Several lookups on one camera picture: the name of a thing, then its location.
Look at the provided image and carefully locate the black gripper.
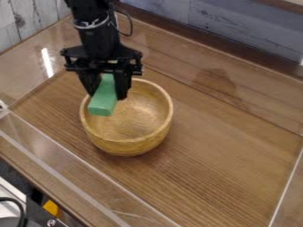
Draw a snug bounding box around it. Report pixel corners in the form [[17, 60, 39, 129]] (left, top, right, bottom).
[[60, 25, 143, 100]]

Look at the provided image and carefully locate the green rectangular block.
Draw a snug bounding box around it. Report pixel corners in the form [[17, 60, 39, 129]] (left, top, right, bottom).
[[88, 74, 117, 116]]

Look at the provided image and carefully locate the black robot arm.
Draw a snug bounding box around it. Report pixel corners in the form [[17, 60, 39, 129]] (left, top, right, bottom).
[[60, 0, 143, 100]]

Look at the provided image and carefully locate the brown wooden bowl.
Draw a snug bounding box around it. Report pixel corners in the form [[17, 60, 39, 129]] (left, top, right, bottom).
[[79, 79, 174, 156]]

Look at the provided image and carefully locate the yellow and black device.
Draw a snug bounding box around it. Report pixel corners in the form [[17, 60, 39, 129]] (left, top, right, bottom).
[[43, 200, 69, 226]]

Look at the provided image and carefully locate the clear acrylic tray wall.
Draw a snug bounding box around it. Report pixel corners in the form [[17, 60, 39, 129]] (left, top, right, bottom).
[[0, 108, 182, 227]]

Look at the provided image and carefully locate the black cable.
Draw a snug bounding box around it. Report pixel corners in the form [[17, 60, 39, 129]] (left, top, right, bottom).
[[0, 197, 28, 227]]

